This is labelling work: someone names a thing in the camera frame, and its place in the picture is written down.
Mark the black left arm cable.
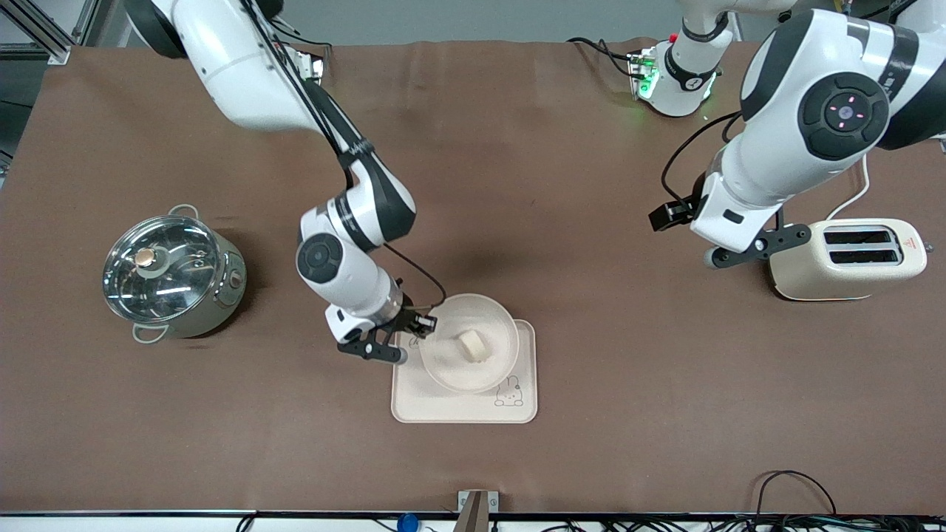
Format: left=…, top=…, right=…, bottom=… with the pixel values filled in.
left=661, top=111, right=742, bottom=206

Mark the glass pot lid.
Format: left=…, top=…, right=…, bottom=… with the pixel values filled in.
left=102, top=215, right=223, bottom=323

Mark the steel electric cooking pot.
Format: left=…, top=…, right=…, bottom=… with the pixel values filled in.
left=102, top=205, right=248, bottom=344

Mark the beige round plate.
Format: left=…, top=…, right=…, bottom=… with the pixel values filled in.
left=418, top=293, right=520, bottom=395

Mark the small pale bun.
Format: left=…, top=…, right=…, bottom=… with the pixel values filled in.
left=456, top=330, right=489, bottom=364

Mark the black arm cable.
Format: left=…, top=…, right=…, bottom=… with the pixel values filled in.
left=661, top=111, right=742, bottom=206
left=240, top=0, right=447, bottom=311

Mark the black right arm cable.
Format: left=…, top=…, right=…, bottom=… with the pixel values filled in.
left=240, top=0, right=447, bottom=311

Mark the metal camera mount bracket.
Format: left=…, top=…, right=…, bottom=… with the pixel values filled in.
left=457, top=489, right=500, bottom=532

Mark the white toaster power cord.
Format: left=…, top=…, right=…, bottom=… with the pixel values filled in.
left=826, top=151, right=871, bottom=221

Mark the black right base cable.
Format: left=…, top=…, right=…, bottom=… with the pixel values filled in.
left=270, top=18, right=331, bottom=75

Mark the cream two-slot toaster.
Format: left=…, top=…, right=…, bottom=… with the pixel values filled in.
left=769, top=218, right=934, bottom=301

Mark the beige rabbit print tray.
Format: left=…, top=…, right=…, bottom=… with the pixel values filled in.
left=390, top=318, right=538, bottom=424

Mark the aluminium frame profile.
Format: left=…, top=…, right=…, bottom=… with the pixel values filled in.
left=0, top=0, right=119, bottom=64

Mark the black base cable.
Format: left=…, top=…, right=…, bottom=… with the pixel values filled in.
left=567, top=37, right=638, bottom=79
left=270, top=18, right=331, bottom=75

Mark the brown table cloth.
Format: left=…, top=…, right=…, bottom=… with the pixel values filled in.
left=0, top=37, right=946, bottom=515

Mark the black cable bundle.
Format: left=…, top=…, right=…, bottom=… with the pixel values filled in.
left=517, top=515, right=946, bottom=532

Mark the black looped floor cable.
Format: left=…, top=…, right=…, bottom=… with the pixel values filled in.
left=754, top=470, right=838, bottom=518

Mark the black left base cable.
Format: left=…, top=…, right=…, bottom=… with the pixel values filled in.
left=567, top=37, right=638, bottom=79

